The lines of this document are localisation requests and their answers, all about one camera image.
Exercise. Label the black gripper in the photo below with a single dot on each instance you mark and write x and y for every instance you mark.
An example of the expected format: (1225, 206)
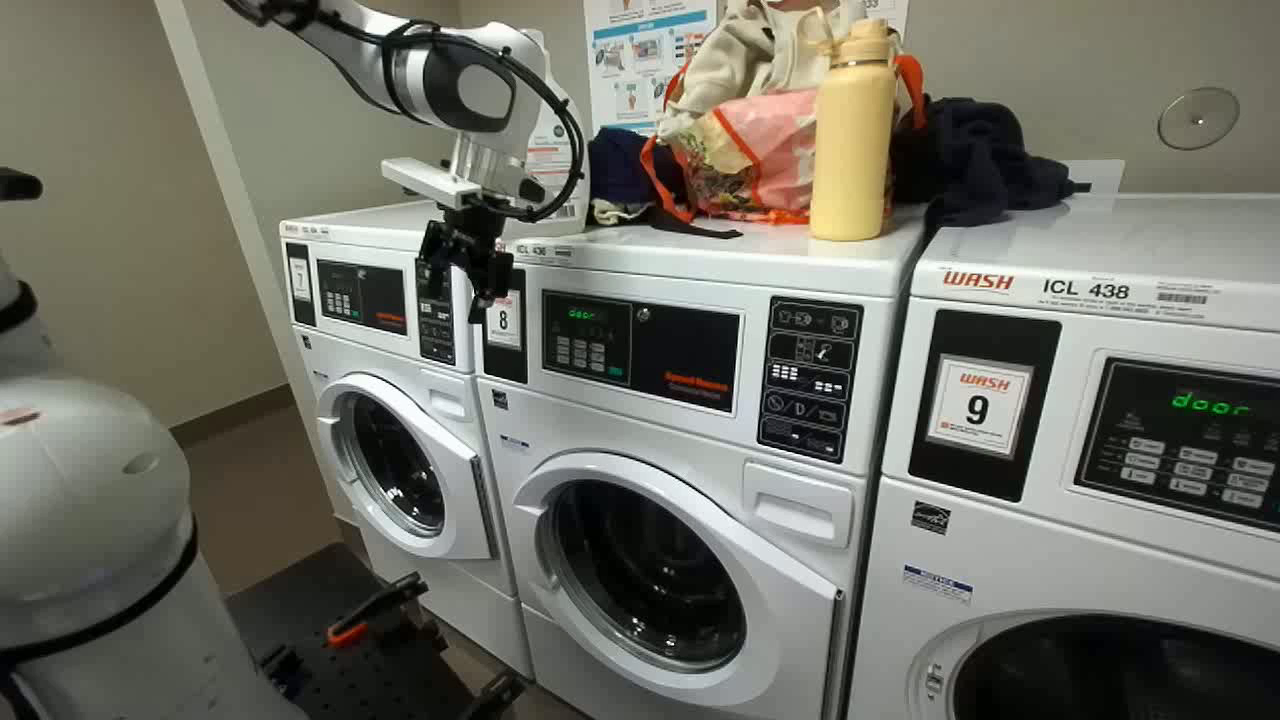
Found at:
(464, 237)

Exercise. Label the white washing machine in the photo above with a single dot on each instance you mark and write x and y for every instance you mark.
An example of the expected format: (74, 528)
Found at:
(685, 444)
(390, 363)
(1079, 505)

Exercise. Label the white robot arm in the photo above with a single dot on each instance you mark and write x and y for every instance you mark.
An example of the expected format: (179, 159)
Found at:
(104, 597)

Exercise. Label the pile of clothes in bag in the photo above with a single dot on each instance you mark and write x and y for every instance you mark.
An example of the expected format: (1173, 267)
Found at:
(754, 159)

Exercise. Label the yellow water bottle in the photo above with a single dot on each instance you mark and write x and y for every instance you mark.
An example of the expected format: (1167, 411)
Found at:
(854, 129)

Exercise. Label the black base platform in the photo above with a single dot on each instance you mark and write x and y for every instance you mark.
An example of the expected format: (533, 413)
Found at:
(395, 675)

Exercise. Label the dark navy cloth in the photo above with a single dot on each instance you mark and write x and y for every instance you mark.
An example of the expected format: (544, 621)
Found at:
(965, 167)

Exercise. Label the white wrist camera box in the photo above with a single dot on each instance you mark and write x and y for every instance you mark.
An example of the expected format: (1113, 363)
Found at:
(429, 183)

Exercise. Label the wall instruction poster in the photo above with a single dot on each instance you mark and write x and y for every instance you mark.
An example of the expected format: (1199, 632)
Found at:
(665, 63)

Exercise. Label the orange handled clamp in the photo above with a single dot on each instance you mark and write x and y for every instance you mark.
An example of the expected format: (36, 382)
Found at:
(352, 627)

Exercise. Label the round wall cover plate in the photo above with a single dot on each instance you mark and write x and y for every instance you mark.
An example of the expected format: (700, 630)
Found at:
(1199, 119)

